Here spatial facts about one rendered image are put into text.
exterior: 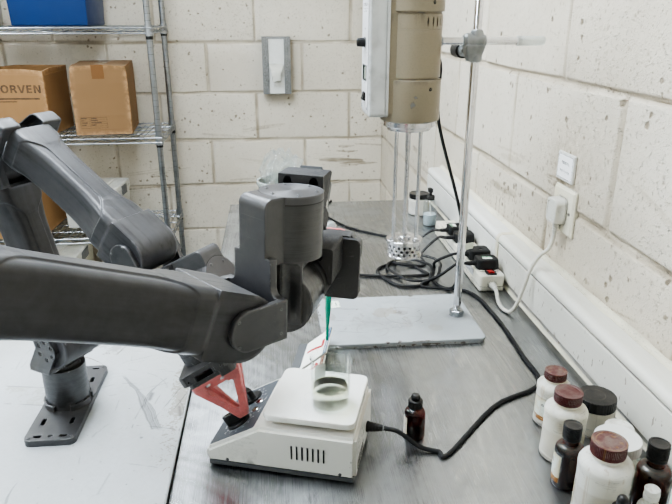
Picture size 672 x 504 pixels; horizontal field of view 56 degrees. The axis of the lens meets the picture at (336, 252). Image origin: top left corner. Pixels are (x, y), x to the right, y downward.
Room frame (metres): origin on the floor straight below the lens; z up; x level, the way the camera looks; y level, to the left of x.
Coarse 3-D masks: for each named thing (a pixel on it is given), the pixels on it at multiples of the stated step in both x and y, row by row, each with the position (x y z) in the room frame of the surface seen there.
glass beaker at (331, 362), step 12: (324, 348) 0.72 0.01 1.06; (336, 348) 0.72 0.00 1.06; (312, 360) 0.71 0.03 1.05; (324, 360) 0.72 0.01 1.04; (336, 360) 0.72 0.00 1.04; (348, 360) 0.70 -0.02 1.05; (312, 372) 0.69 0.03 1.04; (324, 372) 0.68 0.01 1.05; (336, 372) 0.68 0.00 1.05; (348, 372) 0.69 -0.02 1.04; (312, 384) 0.69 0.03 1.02; (324, 384) 0.68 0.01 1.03; (336, 384) 0.68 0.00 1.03; (348, 384) 0.69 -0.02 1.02; (312, 396) 0.69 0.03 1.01; (324, 396) 0.68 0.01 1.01; (336, 396) 0.68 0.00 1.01; (348, 396) 0.69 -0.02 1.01; (324, 408) 0.68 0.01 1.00; (336, 408) 0.68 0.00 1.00
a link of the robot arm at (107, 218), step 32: (0, 128) 0.78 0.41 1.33; (32, 128) 0.81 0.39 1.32; (32, 160) 0.78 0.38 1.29; (64, 160) 0.79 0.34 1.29; (64, 192) 0.77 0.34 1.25; (96, 192) 0.76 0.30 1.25; (96, 224) 0.74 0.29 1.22; (128, 224) 0.74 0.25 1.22; (160, 224) 0.77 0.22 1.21; (160, 256) 0.74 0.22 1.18
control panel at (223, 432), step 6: (270, 384) 0.79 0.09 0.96; (276, 384) 0.78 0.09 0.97; (252, 390) 0.80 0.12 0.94; (264, 390) 0.78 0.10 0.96; (270, 390) 0.77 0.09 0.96; (264, 396) 0.76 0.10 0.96; (258, 402) 0.75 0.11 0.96; (264, 402) 0.74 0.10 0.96; (252, 408) 0.74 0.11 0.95; (258, 408) 0.73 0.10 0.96; (252, 414) 0.72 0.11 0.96; (258, 414) 0.71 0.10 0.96; (252, 420) 0.70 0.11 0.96; (222, 426) 0.73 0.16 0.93; (240, 426) 0.70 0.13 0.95; (246, 426) 0.69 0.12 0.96; (252, 426) 0.68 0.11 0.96; (222, 432) 0.71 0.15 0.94; (228, 432) 0.70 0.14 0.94; (234, 432) 0.69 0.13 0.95; (216, 438) 0.70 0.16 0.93; (222, 438) 0.69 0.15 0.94
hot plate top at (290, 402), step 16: (288, 368) 0.79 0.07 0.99; (288, 384) 0.75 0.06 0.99; (304, 384) 0.75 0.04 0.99; (352, 384) 0.75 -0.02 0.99; (272, 400) 0.71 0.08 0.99; (288, 400) 0.71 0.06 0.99; (304, 400) 0.71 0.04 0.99; (352, 400) 0.71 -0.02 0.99; (272, 416) 0.67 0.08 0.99; (288, 416) 0.67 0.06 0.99; (304, 416) 0.67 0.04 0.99; (320, 416) 0.67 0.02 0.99; (336, 416) 0.67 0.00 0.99; (352, 416) 0.67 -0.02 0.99
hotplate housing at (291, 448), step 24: (264, 408) 0.72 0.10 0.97; (240, 432) 0.68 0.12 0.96; (264, 432) 0.67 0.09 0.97; (288, 432) 0.67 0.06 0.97; (312, 432) 0.66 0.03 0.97; (336, 432) 0.66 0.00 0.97; (360, 432) 0.68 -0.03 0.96; (216, 456) 0.68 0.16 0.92; (240, 456) 0.68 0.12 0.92; (264, 456) 0.67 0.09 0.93; (288, 456) 0.66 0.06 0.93; (312, 456) 0.66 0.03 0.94; (336, 456) 0.65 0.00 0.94; (360, 456) 0.68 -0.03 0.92; (336, 480) 0.65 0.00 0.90
